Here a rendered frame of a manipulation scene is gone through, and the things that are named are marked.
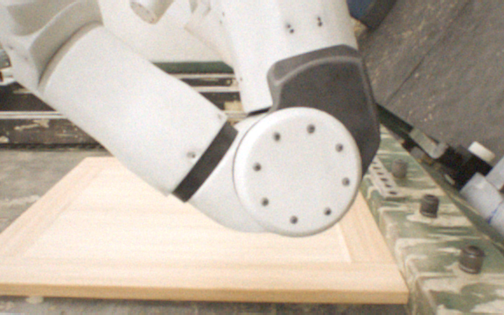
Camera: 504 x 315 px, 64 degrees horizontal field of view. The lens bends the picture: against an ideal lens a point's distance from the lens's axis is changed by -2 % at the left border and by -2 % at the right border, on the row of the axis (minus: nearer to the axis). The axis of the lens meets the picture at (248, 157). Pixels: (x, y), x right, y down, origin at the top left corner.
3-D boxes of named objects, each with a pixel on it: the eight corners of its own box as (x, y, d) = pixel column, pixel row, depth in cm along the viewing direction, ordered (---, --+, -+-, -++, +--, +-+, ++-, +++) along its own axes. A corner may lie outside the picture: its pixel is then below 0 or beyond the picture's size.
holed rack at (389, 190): (404, 199, 63) (405, 196, 63) (385, 199, 63) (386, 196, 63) (306, 58, 217) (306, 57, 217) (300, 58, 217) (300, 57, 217)
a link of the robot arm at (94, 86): (68, 110, 33) (254, 246, 36) (16, 103, 23) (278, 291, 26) (148, 8, 34) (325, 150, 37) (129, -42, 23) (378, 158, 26)
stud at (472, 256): (485, 276, 45) (490, 254, 44) (462, 276, 45) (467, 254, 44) (474, 263, 47) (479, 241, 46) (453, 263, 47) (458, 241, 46)
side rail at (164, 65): (298, 81, 214) (298, 60, 210) (91, 83, 218) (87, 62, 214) (297, 79, 221) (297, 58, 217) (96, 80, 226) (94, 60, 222)
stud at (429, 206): (439, 219, 57) (443, 199, 56) (422, 219, 57) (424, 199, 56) (432, 211, 59) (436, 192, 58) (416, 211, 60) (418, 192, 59)
